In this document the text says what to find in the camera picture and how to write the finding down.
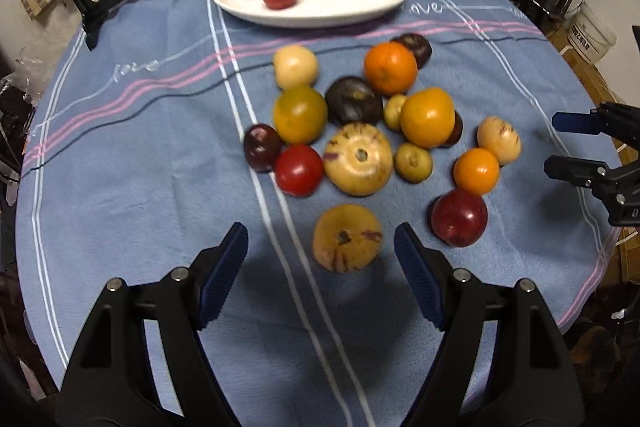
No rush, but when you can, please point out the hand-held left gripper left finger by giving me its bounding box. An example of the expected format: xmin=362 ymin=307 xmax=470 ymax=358
xmin=55 ymin=222 xmax=249 ymax=427

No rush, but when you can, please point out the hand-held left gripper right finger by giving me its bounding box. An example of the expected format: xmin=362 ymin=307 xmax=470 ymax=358
xmin=393 ymin=223 xmax=586 ymax=427

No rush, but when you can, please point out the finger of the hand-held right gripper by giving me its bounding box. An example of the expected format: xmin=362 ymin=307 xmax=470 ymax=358
xmin=552 ymin=102 xmax=640 ymax=152
xmin=544 ymin=155 xmax=640 ymax=228

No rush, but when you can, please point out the dark red apple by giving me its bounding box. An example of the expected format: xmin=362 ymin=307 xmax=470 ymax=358
xmin=431 ymin=189 xmax=489 ymax=248

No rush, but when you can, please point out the small striped pepino melon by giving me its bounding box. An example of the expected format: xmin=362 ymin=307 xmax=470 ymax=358
xmin=476 ymin=116 xmax=522 ymax=166

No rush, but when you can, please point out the golden pepino melon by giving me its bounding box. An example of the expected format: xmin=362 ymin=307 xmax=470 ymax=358
xmin=312 ymin=204 xmax=384 ymax=274

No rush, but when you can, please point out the orange tangerine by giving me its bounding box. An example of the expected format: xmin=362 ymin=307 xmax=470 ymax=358
xmin=363 ymin=42 xmax=418 ymax=96
xmin=453 ymin=148 xmax=500 ymax=196

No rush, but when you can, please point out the dark red plum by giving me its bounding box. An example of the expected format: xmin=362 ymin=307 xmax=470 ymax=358
xmin=442 ymin=111 xmax=464 ymax=148
xmin=243 ymin=123 xmax=282 ymax=172

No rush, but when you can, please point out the small yellow-green fruit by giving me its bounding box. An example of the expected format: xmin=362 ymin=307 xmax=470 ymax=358
xmin=383 ymin=94 xmax=407 ymax=132
xmin=394 ymin=142 xmax=433 ymax=183

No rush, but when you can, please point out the red tomato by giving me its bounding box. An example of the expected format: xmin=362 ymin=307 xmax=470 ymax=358
xmin=274 ymin=145 xmax=325 ymax=198

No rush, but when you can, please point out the cream striped pepino melon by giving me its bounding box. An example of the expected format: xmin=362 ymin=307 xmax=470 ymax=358
xmin=323 ymin=122 xmax=394 ymax=197

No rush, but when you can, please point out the yellow-orange round fruit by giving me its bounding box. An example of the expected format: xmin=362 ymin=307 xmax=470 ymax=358
xmin=400 ymin=88 xmax=456 ymax=149

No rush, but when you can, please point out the yellow-green round fruit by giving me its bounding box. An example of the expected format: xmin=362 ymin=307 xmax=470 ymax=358
xmin=273 ymin=85 xmax=329 ymax=145

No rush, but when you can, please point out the large dark purple fruit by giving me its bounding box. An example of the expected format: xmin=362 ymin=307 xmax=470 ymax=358
xmin=325 ymin=76 xmax=384 ymax=126

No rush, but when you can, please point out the pale yellow round fruit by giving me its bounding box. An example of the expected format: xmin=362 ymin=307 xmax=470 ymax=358
xmin=273 ymin=46 xmax=319 ymax=90

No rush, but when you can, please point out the white plastic bucket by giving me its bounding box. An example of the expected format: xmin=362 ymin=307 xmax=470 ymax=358
xmin=566 ymin=2 xmax=619 ymax=65

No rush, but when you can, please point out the blue striped tablecloth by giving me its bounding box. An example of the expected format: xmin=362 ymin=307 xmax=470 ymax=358
xmin=15 ymin=0 xmax=623 ymax=427

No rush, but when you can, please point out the clear plastic bag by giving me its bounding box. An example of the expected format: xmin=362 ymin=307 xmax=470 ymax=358
xmin=0 ymin=57 xmax=48 ymax=108

